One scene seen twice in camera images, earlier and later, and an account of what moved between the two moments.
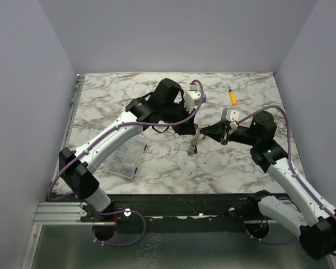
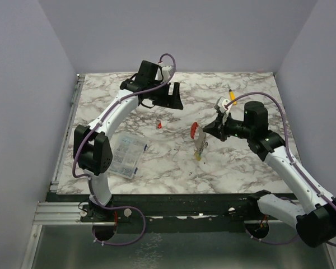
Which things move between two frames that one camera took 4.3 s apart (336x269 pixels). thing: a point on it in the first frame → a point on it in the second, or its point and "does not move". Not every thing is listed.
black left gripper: x=187 y=128 → x=173 y=101
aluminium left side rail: x=70 y=126 does not move
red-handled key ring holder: x=191 y=98 → x=166 y=70
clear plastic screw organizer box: x=126 y=161 does not move
